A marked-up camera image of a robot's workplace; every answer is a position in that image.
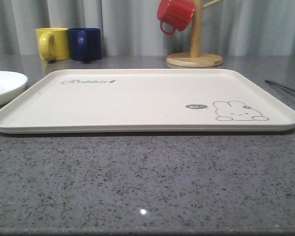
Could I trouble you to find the silver metal fork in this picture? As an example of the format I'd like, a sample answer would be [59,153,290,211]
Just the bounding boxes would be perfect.
[265,80,295,92]

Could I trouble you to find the white round plate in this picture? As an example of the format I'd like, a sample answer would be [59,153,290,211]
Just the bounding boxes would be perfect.
[0,71,28,105]

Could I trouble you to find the cream rabbit serving tray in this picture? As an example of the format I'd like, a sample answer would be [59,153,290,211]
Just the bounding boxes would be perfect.
[0,69,295,134]

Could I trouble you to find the wooden mug tree stand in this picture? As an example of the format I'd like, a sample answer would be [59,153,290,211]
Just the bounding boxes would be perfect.
[166,0,223,68]

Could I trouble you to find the grey pleated curtain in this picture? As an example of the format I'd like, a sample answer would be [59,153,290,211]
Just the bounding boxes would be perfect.
[0,0,295,56]

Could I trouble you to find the dark blue mug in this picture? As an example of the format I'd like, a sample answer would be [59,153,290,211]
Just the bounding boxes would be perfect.
[68,28,102,61]

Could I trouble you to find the red ribbed mug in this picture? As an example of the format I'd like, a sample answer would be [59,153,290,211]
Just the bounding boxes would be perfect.
[157,0,196,35]

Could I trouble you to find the yellow mug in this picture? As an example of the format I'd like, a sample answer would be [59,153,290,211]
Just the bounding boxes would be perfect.
[35,28,70,61]

